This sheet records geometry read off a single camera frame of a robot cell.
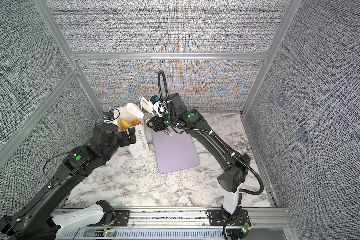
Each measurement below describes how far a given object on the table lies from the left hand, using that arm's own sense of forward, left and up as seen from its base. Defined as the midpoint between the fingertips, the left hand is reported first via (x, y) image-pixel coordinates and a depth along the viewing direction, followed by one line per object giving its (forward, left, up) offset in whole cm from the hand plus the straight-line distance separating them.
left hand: (126, 130), depth 67 cm
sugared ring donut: (+21, +3, -18) cm, 28 cm away
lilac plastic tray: (+7, -22, -32) cm, 39 cm away
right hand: (+6, -11, -1) cm, 13 cm away
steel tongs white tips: (+11, -8, +1) cm, 14 cm away
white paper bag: (+7, -1, -25) cm, 26 cm away
